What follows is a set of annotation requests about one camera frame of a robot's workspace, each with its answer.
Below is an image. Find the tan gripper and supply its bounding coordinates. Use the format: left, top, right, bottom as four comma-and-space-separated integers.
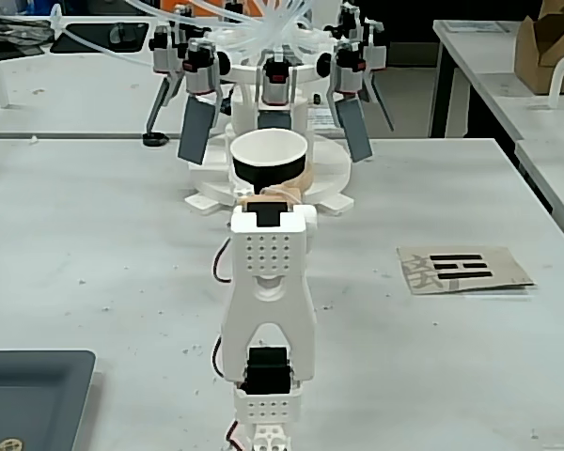
233, 161, 317, 213

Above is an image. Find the white paper cup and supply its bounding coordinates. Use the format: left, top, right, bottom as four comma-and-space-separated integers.
228, 127, 309, 194

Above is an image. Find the small printed paper label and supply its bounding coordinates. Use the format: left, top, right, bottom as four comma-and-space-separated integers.
307, 106, 335, 129

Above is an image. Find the grey pump unit dark paddle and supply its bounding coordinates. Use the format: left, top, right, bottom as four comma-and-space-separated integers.
177, 38, 223, 165
256, 58, 296, 132
144, 23, 184, 137
331, 40, 375, 163

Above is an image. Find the clear plastic tube bundle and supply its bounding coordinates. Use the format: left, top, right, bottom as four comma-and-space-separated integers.
51, 0, 339, 62

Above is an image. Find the white back table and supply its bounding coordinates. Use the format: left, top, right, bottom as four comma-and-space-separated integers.
0, 16, 245, 140

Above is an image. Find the cardboard card with black print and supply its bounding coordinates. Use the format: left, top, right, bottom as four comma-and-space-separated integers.
397, 245, 536, 296

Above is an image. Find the dark flat tray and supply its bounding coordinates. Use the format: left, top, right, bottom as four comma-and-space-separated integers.
50, 21, 152, 54

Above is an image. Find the white side table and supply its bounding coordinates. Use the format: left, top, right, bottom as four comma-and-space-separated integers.
431, 19, 564, 226

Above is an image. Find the printed paper sheet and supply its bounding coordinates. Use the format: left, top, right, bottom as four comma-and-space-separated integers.
444, 21, 511, 34

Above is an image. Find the brown cardboard box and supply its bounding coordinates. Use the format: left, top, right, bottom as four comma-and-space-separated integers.
514, 0, 564, 95

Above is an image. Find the dark grey plastic tray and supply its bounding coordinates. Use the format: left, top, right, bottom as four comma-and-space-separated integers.
0, 348, 98, 451

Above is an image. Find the black red wrist cable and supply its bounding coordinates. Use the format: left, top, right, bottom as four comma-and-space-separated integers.
211, 236, 235, 285

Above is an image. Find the black red arm cable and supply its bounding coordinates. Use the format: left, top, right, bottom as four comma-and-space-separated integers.
211, 334, 226, 378

